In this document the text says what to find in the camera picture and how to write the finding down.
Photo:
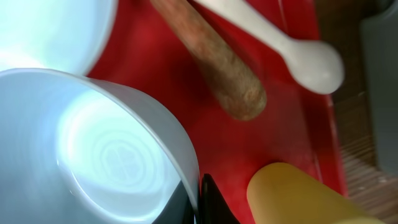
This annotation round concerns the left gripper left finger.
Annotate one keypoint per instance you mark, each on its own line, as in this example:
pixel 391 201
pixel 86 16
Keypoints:
pixel 178 209

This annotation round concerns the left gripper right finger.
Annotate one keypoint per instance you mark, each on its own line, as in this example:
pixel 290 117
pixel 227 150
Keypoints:
pixel 213 207

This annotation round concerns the yellow plastic cup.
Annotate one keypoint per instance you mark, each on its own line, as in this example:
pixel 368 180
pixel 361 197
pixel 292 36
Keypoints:
pixel 283 194

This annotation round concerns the small light blue bowl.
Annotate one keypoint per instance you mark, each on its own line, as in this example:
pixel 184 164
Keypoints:
pixel 80 150

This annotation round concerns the large light blue plate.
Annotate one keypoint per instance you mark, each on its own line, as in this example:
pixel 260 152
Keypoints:
pixel 64 35

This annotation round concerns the grey dishwasher rack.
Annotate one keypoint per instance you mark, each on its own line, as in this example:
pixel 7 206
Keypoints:
pixel 379 45

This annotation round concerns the red serving tray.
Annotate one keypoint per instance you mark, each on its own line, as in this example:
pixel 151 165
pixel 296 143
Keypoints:
pixel 296 126

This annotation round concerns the brown carrot stick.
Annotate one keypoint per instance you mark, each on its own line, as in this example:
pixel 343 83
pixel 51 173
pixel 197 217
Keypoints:
pixel 238 90

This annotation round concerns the white plastic spoon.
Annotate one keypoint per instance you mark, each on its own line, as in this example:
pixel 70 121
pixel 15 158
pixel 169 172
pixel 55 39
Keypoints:
pixel 313 64

